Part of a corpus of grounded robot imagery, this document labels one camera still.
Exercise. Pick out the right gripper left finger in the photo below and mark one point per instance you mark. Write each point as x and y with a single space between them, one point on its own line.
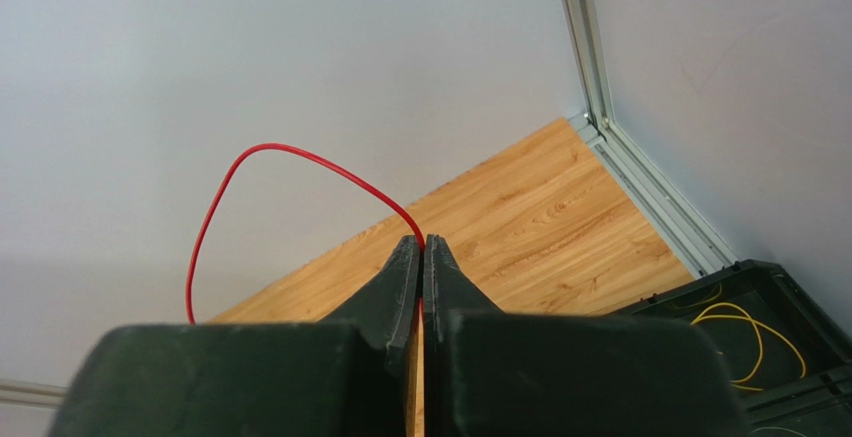
352 373

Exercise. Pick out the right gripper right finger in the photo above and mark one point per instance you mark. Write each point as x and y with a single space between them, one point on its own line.
492 373

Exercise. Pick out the black compartment organizer bin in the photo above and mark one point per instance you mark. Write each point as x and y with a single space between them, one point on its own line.
791 364

